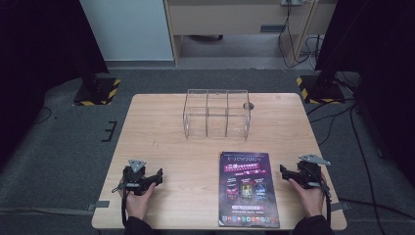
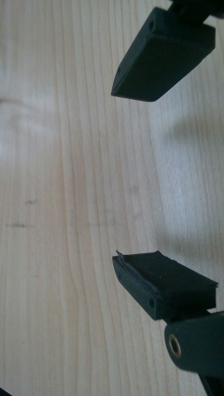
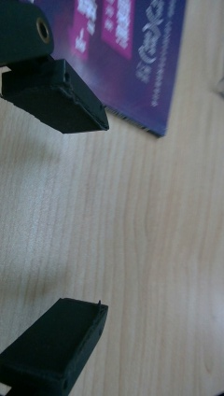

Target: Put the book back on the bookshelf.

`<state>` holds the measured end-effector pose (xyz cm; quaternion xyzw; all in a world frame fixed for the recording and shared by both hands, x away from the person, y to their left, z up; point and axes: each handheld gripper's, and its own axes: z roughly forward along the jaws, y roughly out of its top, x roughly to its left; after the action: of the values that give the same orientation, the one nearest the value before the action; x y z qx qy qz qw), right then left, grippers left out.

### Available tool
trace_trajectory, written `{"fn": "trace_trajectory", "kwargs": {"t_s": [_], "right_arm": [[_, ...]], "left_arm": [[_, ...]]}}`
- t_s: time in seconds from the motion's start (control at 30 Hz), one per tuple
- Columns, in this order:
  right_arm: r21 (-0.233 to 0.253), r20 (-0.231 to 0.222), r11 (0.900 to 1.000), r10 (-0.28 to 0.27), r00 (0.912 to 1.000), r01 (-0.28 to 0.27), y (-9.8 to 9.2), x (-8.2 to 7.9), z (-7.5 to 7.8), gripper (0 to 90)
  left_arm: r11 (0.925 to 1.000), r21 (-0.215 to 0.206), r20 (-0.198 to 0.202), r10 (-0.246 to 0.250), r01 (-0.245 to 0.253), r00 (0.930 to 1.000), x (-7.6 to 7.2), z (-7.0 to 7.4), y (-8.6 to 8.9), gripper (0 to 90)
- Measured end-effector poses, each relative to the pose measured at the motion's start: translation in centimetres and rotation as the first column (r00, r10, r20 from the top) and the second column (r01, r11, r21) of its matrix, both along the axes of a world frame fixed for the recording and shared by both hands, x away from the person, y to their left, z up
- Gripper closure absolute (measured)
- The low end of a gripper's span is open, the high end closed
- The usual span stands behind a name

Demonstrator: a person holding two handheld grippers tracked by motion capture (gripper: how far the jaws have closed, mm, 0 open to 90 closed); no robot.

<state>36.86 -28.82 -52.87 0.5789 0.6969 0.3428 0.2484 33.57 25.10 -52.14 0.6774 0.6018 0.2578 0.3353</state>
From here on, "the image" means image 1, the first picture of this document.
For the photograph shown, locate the thin black floor cable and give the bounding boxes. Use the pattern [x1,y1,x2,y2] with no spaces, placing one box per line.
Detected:
[32,106,54,125]

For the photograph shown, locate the left hand-held gripper cable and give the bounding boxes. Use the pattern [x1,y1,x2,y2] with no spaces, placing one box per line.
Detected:
[111,182,132,227]

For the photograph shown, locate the black hanging desk cable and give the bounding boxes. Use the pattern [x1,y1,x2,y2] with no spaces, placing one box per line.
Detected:
[277,0,325,70]

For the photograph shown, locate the purple magazine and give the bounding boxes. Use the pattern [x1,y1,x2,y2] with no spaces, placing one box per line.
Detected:
[217,151,281,229]

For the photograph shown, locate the beige wooden desk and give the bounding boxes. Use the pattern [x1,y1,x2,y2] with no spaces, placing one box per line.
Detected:
[162,0,338,69]

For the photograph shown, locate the person's left hand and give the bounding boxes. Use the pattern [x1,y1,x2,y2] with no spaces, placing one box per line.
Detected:
[124,182,158,221]

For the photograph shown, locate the long black floor cable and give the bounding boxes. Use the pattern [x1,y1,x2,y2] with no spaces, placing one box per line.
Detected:
[349,104,388,235]

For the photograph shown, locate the dark curtain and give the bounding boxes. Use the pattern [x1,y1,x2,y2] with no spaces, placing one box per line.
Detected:
[313,0,415,179]
[0,0,110,170]

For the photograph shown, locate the black yellow striped stand base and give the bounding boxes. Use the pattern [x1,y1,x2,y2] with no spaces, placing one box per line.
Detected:
[72,67,122,108]
[296,70,346,106]

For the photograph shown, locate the person's right hand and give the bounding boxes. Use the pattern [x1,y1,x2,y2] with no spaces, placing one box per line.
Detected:
[288,174,328,219]

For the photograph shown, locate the grey tape strip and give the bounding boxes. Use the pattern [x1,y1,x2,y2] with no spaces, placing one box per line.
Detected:
[331,201,352,212]
[86,200,111,212]

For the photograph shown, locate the white cabinet panel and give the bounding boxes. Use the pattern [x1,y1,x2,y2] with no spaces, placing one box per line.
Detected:
[79,0,175,63]

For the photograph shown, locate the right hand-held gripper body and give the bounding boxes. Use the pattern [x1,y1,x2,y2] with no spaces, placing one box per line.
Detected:
[293,154,332,190]

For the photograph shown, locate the right hand-held gripper cable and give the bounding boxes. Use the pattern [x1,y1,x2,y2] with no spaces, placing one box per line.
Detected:
[318,177,333,226]

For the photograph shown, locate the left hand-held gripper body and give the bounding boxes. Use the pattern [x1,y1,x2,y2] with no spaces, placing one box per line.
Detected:
[121,159,149,196]

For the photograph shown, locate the hand-held gripper cable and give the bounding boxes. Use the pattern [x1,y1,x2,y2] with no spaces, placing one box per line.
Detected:
[318,177,333,226]
[111,182,132,227]

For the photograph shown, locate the clear acrylic divided organizer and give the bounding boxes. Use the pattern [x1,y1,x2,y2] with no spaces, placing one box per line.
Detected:
[182,88,253,142]

